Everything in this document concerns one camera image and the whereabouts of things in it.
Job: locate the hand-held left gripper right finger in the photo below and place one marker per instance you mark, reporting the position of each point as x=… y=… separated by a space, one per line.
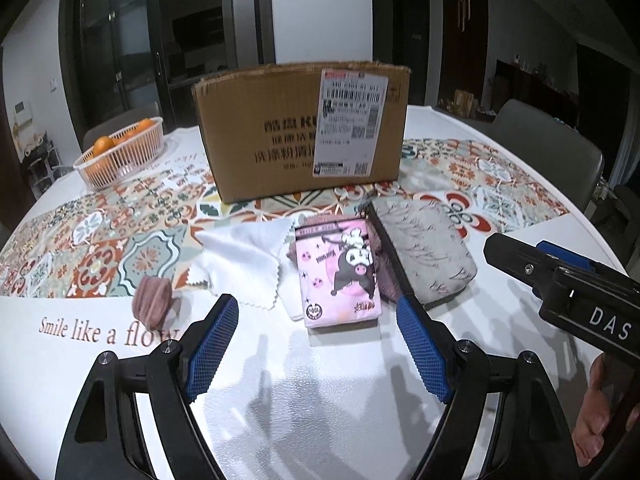
x=424 y=355

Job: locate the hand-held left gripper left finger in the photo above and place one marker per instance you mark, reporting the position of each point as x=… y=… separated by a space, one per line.
x=215 y=347

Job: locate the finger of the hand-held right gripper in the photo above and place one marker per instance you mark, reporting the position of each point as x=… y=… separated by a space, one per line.
x=515 y=257
x=560 y=254

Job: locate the mauve sock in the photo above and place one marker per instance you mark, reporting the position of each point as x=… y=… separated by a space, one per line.
x=152 y=297

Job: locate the white towel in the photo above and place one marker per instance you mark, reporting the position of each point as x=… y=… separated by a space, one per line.
x=291 y=295

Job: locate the white cloth with zigzag edge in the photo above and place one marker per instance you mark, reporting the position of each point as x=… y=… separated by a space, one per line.
x=235 y=255

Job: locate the pink cartoon tissue packet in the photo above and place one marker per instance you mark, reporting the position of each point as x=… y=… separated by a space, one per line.
x=335 y=280

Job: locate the cardboard box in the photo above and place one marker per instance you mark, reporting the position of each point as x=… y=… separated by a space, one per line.
x=260 y=135

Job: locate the person's right hand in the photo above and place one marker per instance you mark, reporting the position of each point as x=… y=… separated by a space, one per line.
x=595 y=420

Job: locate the grey dining chair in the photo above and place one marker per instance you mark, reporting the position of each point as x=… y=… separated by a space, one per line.
x=107 y=127
x=540 y=150

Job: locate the tile patterned tablecloth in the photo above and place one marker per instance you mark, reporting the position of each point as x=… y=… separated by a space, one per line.
x=150 y=255

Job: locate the yellow packages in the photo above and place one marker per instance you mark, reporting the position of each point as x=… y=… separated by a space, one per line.
x=462 y=102

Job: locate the dark sideboard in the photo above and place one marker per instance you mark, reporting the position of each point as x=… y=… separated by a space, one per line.
x=530 y=90

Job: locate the white plastic fruit basket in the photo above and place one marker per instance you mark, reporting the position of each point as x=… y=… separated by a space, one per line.
x=125 y=162

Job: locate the pile of oranges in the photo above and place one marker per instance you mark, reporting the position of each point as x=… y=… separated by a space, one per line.
x=102 y=145

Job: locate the dark interior door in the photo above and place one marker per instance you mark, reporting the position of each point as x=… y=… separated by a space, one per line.
x=410 y=35

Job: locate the shoe rack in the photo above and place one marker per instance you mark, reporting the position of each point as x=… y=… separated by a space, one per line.
x=42 y=160

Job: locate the brown entrance door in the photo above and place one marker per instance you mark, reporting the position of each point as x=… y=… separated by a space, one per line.
x=10 y=185

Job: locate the kitchen range hood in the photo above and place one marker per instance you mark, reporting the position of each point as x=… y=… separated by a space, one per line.
x=197 y=30

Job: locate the sliding glass door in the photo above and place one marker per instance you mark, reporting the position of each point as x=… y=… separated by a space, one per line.
x=125 y=35

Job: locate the wall intercom panel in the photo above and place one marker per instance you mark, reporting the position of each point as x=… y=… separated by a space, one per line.
x=20 y=109

